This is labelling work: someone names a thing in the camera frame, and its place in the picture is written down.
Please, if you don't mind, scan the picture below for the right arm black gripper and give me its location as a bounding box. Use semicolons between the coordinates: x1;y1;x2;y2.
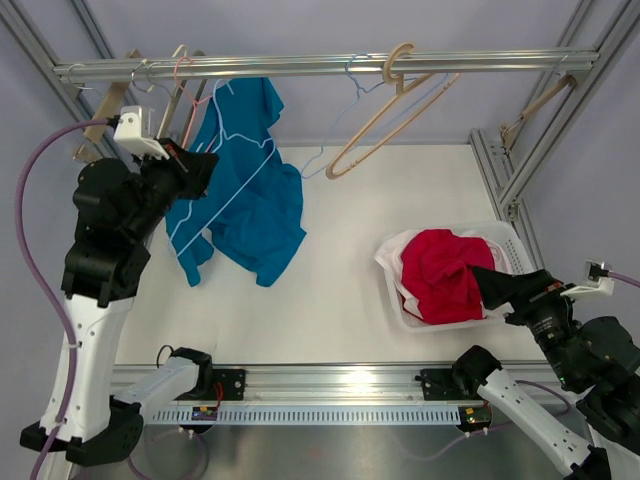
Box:
470;263;580;385

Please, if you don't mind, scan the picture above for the magenta t shirt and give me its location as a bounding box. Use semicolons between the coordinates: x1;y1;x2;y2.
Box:
401;229;495;325

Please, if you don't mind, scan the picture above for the light blue wire hanger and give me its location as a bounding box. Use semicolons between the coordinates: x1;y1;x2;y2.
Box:
299;53;431;179
166;77;283;257

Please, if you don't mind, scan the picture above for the white t shirt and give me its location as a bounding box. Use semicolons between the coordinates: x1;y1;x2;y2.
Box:
375;229;513;325

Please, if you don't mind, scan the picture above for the beige plastic hanger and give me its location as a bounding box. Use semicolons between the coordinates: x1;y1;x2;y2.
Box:
325;42;461;180

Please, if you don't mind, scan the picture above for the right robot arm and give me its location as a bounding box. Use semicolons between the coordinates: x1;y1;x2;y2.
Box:
452;262;639;479

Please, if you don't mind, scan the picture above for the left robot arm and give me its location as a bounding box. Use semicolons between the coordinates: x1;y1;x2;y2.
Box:
20;141;219;467

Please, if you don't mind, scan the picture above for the teal t shirt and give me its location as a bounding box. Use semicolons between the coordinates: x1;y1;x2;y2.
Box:
164;77;307;288

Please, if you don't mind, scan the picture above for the cream plastic hanger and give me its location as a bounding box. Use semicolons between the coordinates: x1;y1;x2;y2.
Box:
149;43;191;151

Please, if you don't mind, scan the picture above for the wooden clip hanger left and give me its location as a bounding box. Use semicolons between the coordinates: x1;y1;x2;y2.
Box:
72;74;132;163

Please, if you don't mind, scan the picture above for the wooden clip hanger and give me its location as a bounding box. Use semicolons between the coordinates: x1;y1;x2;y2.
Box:
499;74;575;150
72;74;132;163

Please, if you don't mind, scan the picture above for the wooden clip hanger right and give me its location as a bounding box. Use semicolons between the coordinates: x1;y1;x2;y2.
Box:
499;74;575;150

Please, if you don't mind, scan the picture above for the white plastic basket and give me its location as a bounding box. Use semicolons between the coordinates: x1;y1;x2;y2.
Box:
374;221;534;334

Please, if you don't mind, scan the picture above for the pink wire hanger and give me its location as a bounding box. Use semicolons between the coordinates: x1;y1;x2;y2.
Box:
173;55;211;151

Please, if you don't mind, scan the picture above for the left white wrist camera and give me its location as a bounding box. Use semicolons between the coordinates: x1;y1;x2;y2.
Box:
113;105;169;159

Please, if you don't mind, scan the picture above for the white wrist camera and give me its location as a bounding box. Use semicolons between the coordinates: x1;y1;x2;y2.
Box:
113;105;169;159
562;259;614;300

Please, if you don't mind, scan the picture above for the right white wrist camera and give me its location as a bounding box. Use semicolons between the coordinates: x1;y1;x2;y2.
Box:
562;259;614;300

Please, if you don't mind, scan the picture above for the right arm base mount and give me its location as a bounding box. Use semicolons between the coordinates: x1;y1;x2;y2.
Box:
414;366;501;401

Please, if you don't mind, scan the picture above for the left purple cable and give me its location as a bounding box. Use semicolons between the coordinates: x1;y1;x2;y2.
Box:
18;118;209;480

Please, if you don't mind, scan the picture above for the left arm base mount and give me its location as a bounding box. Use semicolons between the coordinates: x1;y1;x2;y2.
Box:
200;367;246;402

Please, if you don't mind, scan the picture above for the aluminium front rail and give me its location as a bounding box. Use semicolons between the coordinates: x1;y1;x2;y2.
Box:
110;361;578;406

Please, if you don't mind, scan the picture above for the slotted white cable duct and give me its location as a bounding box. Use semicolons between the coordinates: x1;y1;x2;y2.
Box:
148;405;461;426

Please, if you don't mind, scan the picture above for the aluminium hanging rail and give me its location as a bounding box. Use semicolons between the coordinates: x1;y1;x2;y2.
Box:
53;48;600;84

